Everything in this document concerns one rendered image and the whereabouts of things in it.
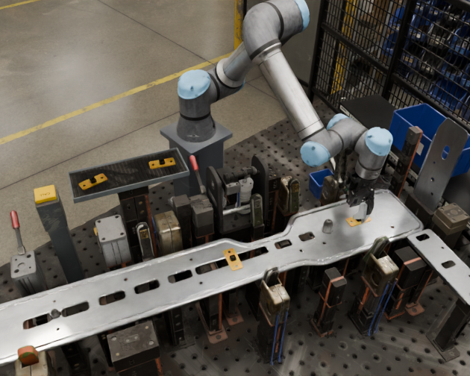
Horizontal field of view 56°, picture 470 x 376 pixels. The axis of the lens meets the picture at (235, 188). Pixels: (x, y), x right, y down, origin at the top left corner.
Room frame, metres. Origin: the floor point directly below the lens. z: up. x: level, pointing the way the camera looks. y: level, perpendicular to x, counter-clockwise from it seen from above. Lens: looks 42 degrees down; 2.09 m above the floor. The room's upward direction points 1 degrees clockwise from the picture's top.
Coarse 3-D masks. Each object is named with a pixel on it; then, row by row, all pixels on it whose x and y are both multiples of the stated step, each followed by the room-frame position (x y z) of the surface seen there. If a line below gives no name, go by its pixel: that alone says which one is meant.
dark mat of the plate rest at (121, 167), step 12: (156, 156) 1.18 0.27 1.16; (168, 156) 1.18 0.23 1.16; (96, 168) 1.11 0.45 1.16; (108, 168) 1.11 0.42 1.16; (120, 168) 1.11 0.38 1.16; (132, 168) 1.11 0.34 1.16; (144, 168) 1.12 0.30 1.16; (168, 168) 1.12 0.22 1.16; (180, 168) 1.12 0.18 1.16; (72, 180) 1.05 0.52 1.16; (84, 180) 1.05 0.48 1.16; (108, 180) 1.05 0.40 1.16; (120, 180) 1.05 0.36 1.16; (132, 180) 1.06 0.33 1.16; (144, 180) 1.06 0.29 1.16; (84, 192) 0.99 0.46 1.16
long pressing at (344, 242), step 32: (384, 192) 1.20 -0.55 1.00; (288, 224) 1.03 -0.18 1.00; (320, 224) 1.03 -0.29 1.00; (384, 224) 1.04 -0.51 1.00; (416, 224) 1.04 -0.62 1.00; (192, 256) 0.88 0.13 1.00; (224, 256) 0.89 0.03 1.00; (288, 256) 0.89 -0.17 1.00; (320, 256) 0.89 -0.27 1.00; (352, 256) 0.91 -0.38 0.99; (64, 288) 0.75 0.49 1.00; (96, 288) 0.75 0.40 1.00; (128, 288) 0.76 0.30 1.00; (160, 288) 0.76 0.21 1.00; (192, 288) 0.76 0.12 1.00; (224, 288) 0.77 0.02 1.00; (0, 320) 0.64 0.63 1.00; (64, 320) 0.65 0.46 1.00; (96, 320) 0.65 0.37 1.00; (128, 320) 0.65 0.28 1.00; (0, 352) 0.55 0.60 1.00
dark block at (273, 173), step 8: (272, 168) 1.18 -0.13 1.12; (272, 176) 1.14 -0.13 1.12; (280, 176) 1.14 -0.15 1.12; (272, 184) 1.13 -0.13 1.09; (280, 184) 1.14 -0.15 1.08; (272, 192) 1.13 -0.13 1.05; (272, 200) 1.13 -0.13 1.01; (272, 208) 1.13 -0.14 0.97; (272, 216) 1.14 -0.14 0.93; (264, 224) 1.13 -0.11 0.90; (272, 224) 1.14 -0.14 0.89; (264, 232) 1.12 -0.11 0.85; (272, 232) 1.14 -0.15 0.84; (264, 248) 1.13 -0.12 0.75
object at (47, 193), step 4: (40, 188) 1.01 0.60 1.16; (44, 188) 1.01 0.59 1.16; (48, 188) 1.01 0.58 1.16; (52, 188) 1.01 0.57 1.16; (36, 192) 0.99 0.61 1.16; (40, 192) 0.99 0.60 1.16; (44, 192) 0.99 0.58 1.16; (48, 192) 0.99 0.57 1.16; (52, 192) 0.99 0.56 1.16; (36, 196) 0.97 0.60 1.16; (40, 196) 0.97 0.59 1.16; (44, 196) 0.97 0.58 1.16; (48, 196) 0.97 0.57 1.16; (52, 196) 0.97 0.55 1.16; (56, 196) 0.98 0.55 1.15; (36, 200) 0.95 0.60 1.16; (40, 200) 0.95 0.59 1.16; (44, 200) 0.96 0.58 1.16; (48, 200) 0.96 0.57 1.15
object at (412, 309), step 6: (426, 270) 0.90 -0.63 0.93; (432, 270) 0.92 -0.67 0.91; (426, 276) 0.91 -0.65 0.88; (420, 282) 0.91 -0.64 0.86; (426, 282) 0.92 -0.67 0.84; (414, 288) 0.92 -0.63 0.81; (420, 288) 0.91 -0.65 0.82; (414, 294) 0.91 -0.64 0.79; (420, 294) 0.92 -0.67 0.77; (408, 300) 0.92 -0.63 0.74; (414, 300) 0.91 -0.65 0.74; (408, 306) 0.91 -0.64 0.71; (414, 306) 0.91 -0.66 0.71; (420, 306) 0.92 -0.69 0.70; (408, 312) 0.89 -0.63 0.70; (414, 312) 0.89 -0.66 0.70; (420, 312) 0.89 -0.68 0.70
